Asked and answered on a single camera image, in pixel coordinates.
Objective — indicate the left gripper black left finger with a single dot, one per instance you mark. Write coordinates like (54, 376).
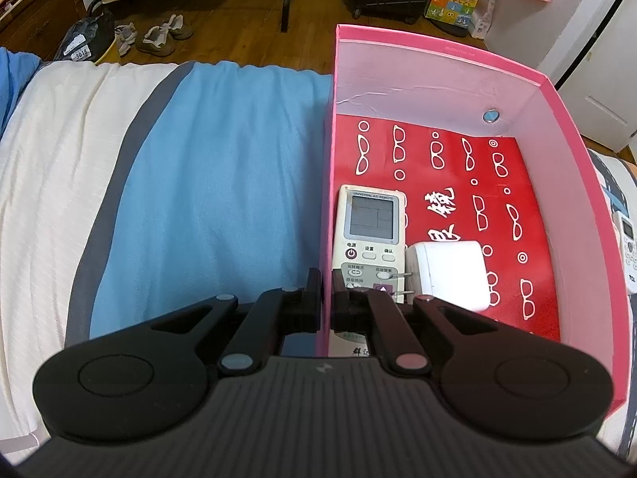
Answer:
(275, 314)

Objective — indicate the colourful printed gift bag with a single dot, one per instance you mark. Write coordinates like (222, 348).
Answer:
(451, 12)

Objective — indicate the small white remote on bed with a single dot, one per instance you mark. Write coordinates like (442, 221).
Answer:
(627, 249)

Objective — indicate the dark wooden dresser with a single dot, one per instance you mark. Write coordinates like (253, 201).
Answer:
(39, 26)

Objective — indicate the white door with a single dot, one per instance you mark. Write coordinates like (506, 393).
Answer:
(600, 93)

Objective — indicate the white remote with purple button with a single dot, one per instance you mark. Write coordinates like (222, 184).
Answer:
(370, 239)

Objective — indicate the pink cardboard box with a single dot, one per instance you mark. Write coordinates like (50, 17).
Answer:
(421, 80)

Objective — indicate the pair of grey sneakers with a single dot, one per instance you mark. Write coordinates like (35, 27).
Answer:
(158, 40)

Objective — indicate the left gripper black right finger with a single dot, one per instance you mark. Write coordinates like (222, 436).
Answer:
(373, 314)

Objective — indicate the black plastic bag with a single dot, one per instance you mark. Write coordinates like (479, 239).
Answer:
(87, 40)

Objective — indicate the red eyeglass-print paper liner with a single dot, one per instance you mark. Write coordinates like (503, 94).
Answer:
(461, 188)

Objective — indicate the striped blue white bedsheet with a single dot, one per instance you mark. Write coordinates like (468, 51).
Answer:
(144, 210)

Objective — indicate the white power adapter plug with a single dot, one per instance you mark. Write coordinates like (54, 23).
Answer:
(451, 271)

